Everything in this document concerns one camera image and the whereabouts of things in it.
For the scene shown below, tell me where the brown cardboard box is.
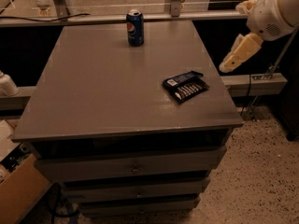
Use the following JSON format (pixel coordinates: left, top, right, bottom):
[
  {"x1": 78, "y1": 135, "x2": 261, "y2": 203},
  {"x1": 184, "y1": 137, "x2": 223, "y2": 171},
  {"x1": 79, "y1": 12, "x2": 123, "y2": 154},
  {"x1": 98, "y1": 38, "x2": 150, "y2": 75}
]
[{"x1": 0, "y1": 119, "x2": 53, "y2": 224}]

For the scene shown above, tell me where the middle grey drawer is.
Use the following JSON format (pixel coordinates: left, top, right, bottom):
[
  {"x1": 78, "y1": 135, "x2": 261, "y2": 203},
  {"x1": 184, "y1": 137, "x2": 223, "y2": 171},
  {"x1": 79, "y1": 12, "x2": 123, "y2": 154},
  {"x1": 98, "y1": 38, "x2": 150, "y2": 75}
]
[{"x1": 64, "y1": 176, "x2": 210, "y2": 203}]

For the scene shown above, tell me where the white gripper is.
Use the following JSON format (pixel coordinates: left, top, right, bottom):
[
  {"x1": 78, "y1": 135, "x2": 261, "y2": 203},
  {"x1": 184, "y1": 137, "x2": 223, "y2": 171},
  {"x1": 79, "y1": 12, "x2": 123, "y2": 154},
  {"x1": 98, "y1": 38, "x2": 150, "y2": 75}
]
[{"x1": 219, "y1": 0, "x2": 296, "y2": 73}]

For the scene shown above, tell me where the white cylindrical post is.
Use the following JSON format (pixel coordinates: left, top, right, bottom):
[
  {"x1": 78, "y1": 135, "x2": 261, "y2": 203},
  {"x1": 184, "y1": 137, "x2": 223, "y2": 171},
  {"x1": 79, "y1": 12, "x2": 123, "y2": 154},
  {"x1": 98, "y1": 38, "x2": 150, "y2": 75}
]
[{"x1": 0, "y1": 71, "x2": 19, "y2": 96}]

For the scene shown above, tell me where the grey drawer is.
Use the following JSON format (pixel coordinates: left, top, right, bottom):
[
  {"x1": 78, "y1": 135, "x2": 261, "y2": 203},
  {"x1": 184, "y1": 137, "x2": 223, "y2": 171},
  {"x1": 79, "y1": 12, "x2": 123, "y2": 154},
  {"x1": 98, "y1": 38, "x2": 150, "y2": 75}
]
[
  {"x1": 80, "y1": 195, "x2": 200, "y2": 217},
  {"x1": 36, "y1": 146, "x2": 226, "y2": 182},
  {"x1": 64, "y1": 176, "x2": 210, "y2": 203}
]

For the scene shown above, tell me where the black cable on rail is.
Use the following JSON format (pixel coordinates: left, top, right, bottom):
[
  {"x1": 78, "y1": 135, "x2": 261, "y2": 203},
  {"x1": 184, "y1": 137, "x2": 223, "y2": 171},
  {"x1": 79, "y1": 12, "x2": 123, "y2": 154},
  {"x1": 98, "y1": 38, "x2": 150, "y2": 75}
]
[{"x1": 0, "y1": 12, "x2": 92, "y2": 22}]

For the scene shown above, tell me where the blue pepsi soda can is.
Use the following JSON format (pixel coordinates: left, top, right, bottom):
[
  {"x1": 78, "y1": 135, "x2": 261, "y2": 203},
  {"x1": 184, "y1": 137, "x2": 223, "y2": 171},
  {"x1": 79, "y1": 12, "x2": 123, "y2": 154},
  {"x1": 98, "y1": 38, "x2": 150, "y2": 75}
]
[{"x1": 126, "y1": 9, "x2": 144, "y2": 47}]

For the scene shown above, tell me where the bottom grey drawer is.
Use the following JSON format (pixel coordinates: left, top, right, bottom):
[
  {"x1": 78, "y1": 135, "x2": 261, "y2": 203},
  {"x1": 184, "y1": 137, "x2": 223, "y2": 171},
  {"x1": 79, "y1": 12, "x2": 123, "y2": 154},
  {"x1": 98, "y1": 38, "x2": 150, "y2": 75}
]
[{"x1": 80, "y1": 195, "x2": 200, "y2": 217}]

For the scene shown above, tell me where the black cable on floor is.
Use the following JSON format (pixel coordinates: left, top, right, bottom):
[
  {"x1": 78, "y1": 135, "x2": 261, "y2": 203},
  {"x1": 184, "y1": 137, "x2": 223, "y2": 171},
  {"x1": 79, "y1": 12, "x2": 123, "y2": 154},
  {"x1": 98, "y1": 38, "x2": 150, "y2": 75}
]
[{"x1": 45, "y1": 184, "x2": 80, "y2": 218}]

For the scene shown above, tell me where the grey metal frame rail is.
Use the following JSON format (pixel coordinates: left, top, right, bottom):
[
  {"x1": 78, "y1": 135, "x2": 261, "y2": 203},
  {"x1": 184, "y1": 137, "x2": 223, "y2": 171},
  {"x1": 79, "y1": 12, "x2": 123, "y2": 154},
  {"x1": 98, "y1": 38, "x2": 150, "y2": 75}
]
[{"x1": 0, "y1": 0, "x2": 243, "y2": 27}]

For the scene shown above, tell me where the grey drawer cabinet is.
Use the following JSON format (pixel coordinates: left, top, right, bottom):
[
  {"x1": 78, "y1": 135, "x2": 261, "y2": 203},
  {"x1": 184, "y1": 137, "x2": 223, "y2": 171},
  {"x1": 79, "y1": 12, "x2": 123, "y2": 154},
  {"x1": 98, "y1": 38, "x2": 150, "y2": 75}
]
[{"x1": 11, "y1": 20, "x2": 245, "y2": 218}]

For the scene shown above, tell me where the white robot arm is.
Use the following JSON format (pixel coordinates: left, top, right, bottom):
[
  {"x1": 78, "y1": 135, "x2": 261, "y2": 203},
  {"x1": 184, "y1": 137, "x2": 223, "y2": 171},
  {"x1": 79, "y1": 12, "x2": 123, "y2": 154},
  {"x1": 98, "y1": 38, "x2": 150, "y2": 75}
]
[{"x1": 219, "y1": 0, "x2": 299, "y2": 73}]

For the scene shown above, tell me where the top grey drawer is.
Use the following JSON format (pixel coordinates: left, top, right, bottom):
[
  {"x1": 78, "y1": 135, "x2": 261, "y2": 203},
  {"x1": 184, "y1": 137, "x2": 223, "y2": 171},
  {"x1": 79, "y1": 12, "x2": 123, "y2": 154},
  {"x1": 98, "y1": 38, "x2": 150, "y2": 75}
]
[{"x1": 36, "y1": 146, "x2": 226, "y2": 182}]

